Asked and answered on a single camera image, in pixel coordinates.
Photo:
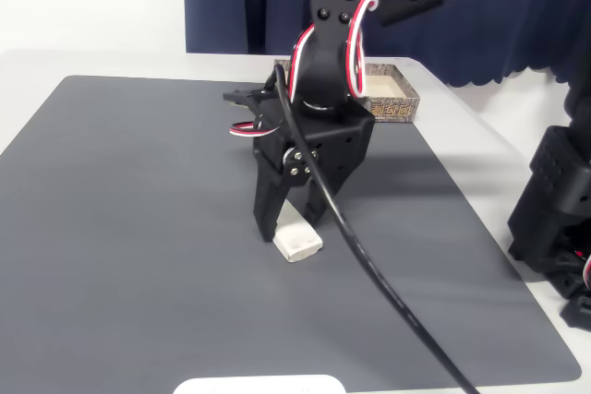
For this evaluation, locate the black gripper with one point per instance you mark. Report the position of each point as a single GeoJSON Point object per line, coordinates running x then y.
{"type": "Point", "coordinates": [343, 142]}

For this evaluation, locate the white eraser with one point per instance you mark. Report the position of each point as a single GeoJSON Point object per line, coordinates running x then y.
{"type": "Point", "coordinates": [297, 239]}

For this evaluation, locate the bark-print cardboard box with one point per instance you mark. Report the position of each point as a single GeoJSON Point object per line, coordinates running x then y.
{"type": "Point", "coordinates": [397, 103]}

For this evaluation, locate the grey textured mat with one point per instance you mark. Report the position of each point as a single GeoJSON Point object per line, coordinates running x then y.
{"type": "Point", "coordinates": [138, 228]}

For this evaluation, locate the white flat device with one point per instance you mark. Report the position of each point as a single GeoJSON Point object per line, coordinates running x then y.
{"type": "Point", "coordinates": [258, 385]}

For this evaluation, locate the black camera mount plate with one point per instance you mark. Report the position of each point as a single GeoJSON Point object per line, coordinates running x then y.
{"type": "Point", "coordinates": [244, 98]}

